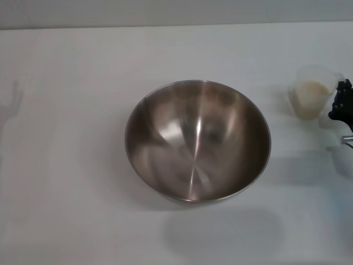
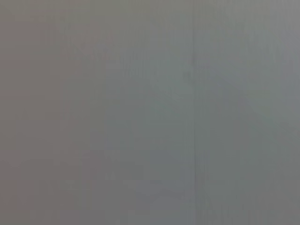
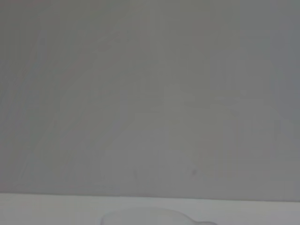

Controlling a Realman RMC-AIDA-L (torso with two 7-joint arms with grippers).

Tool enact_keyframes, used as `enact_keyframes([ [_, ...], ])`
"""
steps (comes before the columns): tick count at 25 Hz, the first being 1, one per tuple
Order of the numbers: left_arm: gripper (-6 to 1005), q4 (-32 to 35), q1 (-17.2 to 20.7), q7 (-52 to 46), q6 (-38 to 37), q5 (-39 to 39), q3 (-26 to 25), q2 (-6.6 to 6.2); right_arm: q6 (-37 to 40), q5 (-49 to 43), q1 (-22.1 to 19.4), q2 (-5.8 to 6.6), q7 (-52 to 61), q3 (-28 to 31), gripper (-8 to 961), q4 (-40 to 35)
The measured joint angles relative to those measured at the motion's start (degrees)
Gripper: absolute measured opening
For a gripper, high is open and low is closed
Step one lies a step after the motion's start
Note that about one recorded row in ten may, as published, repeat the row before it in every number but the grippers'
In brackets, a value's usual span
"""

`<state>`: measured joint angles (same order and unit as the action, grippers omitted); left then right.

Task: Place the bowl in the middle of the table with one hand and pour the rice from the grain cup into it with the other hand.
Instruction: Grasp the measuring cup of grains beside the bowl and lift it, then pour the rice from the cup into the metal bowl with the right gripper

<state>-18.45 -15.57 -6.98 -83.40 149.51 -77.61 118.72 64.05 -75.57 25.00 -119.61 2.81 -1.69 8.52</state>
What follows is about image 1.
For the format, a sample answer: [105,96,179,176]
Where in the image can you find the white rice grains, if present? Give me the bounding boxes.
[293,81,330,120]

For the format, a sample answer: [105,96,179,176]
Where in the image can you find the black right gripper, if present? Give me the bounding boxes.
[328,78,353,150]

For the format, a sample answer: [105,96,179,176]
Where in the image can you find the clear plastic measuring cup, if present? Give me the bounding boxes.
[288,66,344,121]

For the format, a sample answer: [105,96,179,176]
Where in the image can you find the stainless steel mixing bowl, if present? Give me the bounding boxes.
[124,79,272,212]

